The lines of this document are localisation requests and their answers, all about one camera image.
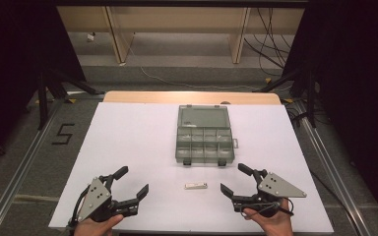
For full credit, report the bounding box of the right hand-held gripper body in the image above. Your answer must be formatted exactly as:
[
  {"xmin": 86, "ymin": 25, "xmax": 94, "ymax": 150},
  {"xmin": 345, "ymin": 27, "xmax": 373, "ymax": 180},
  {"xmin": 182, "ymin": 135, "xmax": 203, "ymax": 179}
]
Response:
[{"xmin": 231, "ymin": 169, "xmax": 308, "ymax": 218}]

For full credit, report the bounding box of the black curtain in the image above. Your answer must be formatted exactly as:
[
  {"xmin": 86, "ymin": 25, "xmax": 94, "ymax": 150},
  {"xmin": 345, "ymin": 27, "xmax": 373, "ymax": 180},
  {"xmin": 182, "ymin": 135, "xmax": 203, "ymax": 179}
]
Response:
[
  {"xmin": 0, "ymin": 0, "xmax": 87, "ymax": 171},
  {"xmin": 281, "ymin": 0, "xmax": 378, "ymax": 230}
]

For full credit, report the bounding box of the light wooden desk furniture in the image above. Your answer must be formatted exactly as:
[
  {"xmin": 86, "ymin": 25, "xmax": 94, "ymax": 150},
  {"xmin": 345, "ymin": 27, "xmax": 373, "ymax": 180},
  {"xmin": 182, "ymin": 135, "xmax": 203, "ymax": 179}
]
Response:
[{"xmin": 56, "ymin": 6, "xmax": 305, "ymax": 65}]

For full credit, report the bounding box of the small white rectangular piece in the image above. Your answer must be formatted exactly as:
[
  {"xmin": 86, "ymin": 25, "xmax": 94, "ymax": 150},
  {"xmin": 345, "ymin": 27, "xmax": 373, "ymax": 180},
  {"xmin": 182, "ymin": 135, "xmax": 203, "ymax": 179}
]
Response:
[{"xmin": 183, "ymin": 182, "xmax": 209, "ymax": 191}]

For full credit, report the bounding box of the person's right hand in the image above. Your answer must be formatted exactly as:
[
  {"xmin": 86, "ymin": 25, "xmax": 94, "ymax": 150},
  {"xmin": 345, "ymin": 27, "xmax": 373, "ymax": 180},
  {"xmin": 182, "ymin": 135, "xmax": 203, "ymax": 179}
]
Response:
[{"xmin": 242, "ymin": 199, "xmax": 295, "ymax": 236}]

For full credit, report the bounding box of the left hand-held gripper black cable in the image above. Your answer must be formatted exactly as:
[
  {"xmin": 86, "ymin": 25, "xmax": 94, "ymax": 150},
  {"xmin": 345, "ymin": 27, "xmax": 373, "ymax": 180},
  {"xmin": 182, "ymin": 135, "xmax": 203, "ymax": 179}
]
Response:
[{"xmin": 66, "ymin": 186, "xmax": 91, "ymax": 232}]

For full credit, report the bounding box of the hand-held gripper black cable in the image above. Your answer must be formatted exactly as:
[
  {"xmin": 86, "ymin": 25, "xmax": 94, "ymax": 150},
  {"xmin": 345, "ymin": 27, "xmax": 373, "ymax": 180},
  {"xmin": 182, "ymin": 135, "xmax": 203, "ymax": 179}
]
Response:
[
  {"xmin": 240, "ymin": 197, "xmax": 295, "ymax": 219},
  {"xmin": 66, "ymin": 186, "xmax": 91, "ymax": 232}
]

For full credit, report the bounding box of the bundle of black cables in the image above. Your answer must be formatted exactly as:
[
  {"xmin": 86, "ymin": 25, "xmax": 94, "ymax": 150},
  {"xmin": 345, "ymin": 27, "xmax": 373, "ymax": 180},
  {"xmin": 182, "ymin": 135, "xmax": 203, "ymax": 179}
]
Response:
[{"xmin": 243, "ymin": 7, "xmax": 293, "ymax": 79}]

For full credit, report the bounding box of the aluminium floor rail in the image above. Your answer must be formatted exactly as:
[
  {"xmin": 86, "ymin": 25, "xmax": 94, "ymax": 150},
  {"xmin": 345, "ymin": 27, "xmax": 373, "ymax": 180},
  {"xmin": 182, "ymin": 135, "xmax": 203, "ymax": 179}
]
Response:
[
  {"xmin": 0, "ymin": 97, "xmax": 64, "ymax": 236},
  {"xmin": 295, "ymin": 98, "xmax": 372, "ymax": 236}
]

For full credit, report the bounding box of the black metal stand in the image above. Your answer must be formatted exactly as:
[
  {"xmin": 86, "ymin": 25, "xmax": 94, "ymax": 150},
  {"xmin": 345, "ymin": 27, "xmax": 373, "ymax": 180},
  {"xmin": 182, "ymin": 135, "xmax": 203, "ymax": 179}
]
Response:
[
  {"xmin": 259, "ymin": 63, "xmax": 320, "ymax": 129},
  {"xmin": 36, "ymin": 63, "xmax": 105, "ymax": 131}
]

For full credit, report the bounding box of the right hand-held gripper black cable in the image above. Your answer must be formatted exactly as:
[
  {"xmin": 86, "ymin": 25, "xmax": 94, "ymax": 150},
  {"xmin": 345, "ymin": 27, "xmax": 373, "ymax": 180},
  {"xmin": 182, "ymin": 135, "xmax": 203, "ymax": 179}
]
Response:
[{"xmin": 240, "ymin": 197, "xmax": 295, "ymax": 219}]

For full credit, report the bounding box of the white board table cover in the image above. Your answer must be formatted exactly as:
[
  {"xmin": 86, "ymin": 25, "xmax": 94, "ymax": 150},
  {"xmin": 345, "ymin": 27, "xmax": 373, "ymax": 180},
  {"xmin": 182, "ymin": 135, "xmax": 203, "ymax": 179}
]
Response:
[{"xmin": 48, "ymin": 101, "xmax": 335, "ymax": 234}]

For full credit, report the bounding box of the person's left hand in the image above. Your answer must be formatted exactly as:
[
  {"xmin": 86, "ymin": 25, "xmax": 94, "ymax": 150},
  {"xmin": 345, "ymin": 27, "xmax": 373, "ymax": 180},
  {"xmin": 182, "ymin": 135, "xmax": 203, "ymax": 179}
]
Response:
[{"xmin": 73, "ymin": 213, "xmax": 125, "ymax": 236}]

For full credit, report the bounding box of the clear grey plastic compartment box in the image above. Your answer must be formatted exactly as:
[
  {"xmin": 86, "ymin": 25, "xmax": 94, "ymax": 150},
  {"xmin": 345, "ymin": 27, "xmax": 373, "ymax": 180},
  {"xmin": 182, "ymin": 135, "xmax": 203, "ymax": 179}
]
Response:
[{"xmin": 174, "ymin": 103, "xmax": 240, "ymax": 167}]

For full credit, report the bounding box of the wooden table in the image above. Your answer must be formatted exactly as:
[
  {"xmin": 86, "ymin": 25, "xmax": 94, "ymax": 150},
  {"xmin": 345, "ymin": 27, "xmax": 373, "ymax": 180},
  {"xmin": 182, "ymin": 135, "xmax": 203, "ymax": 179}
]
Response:
[{"xmin": 102, "ymin": 90, "xmax": 283, "ymax": 106}]

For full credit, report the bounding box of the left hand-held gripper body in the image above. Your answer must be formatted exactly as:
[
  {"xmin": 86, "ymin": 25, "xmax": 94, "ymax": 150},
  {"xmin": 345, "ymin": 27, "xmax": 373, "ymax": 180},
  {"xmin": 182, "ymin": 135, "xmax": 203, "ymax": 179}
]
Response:
[{"xmin": 76, "ymin": 174, "xmax": 139, "ymax": 223}]

